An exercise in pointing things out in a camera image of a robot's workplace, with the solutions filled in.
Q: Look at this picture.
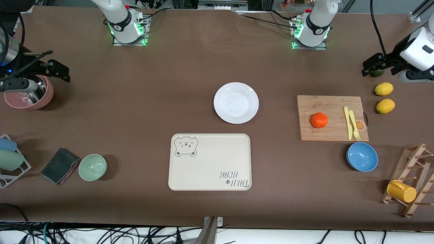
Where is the orange fruit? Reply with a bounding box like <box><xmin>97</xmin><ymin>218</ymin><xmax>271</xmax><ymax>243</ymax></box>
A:
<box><xmin>311</xmin><ymin>113</ymin><xmax>329</xmax><ymax>129</ymax></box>

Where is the white round plate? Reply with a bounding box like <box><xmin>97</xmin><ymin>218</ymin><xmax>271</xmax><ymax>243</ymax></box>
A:
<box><xmin>214</xmin><ymin>82</ymin><xmax>259</xmax><ymax>124</ymax></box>

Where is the pink bowl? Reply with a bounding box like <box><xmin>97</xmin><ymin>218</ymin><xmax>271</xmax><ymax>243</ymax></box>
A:
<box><xmin>4</xmin><ymin>75</ymin><xmax>54</xmax><ymax>110</ymax></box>

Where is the yellow lemon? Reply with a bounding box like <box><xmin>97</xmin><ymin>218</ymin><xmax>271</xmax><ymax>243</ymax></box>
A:
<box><xmin>376</xmin><ymin>99</ymin><xmax>396</xmax><ymax>114</ymax></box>
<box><xmin>375</xmin><ymin>82</ymin><xmax>394</xmax><ymax>96</ymax></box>

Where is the metal scoop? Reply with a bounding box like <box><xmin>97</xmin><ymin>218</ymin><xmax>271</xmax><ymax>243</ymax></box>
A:
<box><xmin>17</xmin><ymin>81</ymin><xmax>46</xmax><ymax>104</ymax></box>

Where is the yellow plastic knife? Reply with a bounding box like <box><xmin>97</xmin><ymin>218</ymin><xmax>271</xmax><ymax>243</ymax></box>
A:
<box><xmin>343</xmin><ymin>106</ymin><xmax>353</xmax><ymax>140</ymax></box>

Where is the yellow plastic fork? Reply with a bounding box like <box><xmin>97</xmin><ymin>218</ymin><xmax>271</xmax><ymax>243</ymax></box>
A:
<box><xmin>349</xmin><ymin>110</ymin><xmax>361</xmax><ymax>141</ymax></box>

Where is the wooden cutting board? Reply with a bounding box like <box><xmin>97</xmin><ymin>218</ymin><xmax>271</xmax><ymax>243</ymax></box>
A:
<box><xmin>297</xmin><ymin>95</ymin><xmax>369</xmax><ymax>142</ymax></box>

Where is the blue cup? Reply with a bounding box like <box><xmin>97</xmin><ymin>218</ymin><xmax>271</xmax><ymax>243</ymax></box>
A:
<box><xmin>0</xmin><ymin>138</ymin><xmax>17</xmax><ymax>152</ymax></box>

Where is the dark grey folded cloth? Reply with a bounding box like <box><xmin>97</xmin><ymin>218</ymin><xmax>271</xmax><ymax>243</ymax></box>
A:
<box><xmin>41</xmin><ymin>148</ymin><xmax>80</xmax><ymax>185</ymax></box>

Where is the blue bowl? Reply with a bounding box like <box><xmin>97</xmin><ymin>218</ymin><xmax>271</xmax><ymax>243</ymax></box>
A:
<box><xmin>346</xmin><ymin>142</ymin><xmax>378</xmax><ymax>172</ymax></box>

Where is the pale green cup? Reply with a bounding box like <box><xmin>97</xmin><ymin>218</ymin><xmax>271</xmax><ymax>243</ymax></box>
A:
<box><xmin>0</xmin><ymin>149</ymin><xmax>25</xmax><ymax>171</ymax></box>

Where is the green bowl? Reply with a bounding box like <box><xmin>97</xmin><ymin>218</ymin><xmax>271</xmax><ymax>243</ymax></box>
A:
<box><xmin>78</xmin><ymin>154</ymin><xmax>108</xmax><ymax>182</ymax></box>

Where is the wooden mug rack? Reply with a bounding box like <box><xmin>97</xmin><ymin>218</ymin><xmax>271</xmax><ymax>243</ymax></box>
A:
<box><xmin>381</xmin><ymin>143</ymin><xmax>434</xmax><ymax>218</ymax></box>

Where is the yellow mug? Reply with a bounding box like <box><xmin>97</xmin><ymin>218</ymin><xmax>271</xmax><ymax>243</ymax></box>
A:
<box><xmin>387</xmin><ymin>180</ymin><xmax>417</xmax><ymax>203</ymax></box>

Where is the cream tray with bear print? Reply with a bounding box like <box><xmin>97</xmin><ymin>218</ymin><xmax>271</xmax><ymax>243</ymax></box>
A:
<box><xmin>169</xmin><ymin>134</ymin><xmax>252</xmax><ymax>191</ymax></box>

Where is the grey metal stand pole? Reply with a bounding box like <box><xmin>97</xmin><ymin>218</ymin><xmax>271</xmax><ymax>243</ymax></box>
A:
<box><xmin>198</xmin><ymin>217</ymin><xmax>219</xmax><ymax>244</ymax></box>

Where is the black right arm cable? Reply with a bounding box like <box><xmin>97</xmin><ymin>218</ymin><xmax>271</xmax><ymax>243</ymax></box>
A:
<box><xmin>12</xmin><ymin>20</ymin><xmax>26</xmax><ymax>46</ymax></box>

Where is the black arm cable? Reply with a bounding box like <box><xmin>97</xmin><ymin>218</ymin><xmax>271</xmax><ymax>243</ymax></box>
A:
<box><xmin>12</xmin><ymin>20</ymin><xmax>26</xmax><ymax>46</ymax></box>
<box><xmin>370</xmin><ymin>0</ymin><xmax>387</xmax><ymax>56</ymax></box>

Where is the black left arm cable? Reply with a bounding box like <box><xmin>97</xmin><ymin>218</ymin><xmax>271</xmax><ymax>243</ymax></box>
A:
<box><xmin>370</xmin><ymin>0</ymin><xmax>387</xmax><ymax>56</ymax></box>

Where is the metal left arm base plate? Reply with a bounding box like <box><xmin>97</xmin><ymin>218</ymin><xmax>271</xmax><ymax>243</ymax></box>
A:
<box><xmin>291</xmin><ymin>19</ymin><xmax>328</xmax><ymax>50</ymax></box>

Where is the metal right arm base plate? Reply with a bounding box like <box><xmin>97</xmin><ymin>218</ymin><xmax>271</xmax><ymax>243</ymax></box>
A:
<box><xmin>113</xmin><ymin>15</ymin><xmax>150</xmax><ymax>46</ymax></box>

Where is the white wire cup rack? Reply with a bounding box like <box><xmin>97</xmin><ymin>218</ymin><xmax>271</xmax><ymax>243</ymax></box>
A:
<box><xmin>0</xmin><ymin>134</ymin><xmax>32</xmax><ymax>189</ymax></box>

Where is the short black table cable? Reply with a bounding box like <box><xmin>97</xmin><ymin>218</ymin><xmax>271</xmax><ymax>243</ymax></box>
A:
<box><xmin>137</xmin><ymin>7</ymin><xmax>166</xmax><ymax>21</ymax></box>

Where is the long black table cable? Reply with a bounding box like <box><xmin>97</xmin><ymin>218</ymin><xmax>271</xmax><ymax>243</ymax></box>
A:
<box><xmin>237</xmin><ymin>13</ymin><xmax>299</xmax><ymax>29</ymax></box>

